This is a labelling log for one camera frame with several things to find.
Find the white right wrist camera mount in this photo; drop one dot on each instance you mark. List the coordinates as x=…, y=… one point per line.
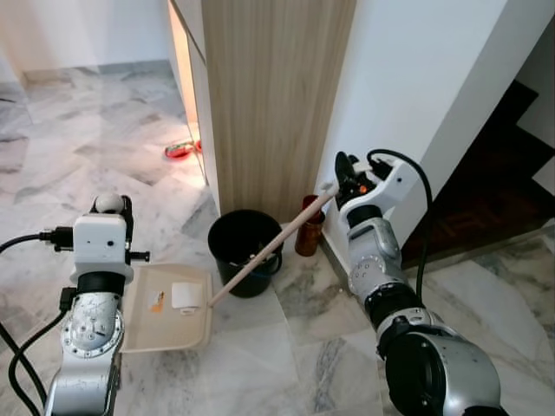
x=388, y=186

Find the brown bottle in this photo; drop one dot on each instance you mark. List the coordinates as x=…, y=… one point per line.
x=308, y=238

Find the red round floor object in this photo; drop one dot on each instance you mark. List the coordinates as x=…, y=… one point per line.
x=179, y=151

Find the light wood cabinet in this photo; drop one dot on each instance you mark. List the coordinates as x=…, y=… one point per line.
x=269, y=87

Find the black plastic bucket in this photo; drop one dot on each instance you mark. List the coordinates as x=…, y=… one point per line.
x=238, y=243

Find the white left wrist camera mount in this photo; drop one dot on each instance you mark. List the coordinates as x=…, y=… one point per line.
x=101, y=243

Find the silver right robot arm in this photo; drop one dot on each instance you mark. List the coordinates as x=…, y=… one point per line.
x=373, y=256

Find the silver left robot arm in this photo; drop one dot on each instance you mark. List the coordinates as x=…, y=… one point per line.
x=87, y=347

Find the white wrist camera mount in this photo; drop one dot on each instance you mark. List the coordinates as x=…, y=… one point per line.
x=101, y=243
x=388, y=186

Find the dark wooden staircase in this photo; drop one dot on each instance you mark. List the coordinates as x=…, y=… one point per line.
x=494, y=191

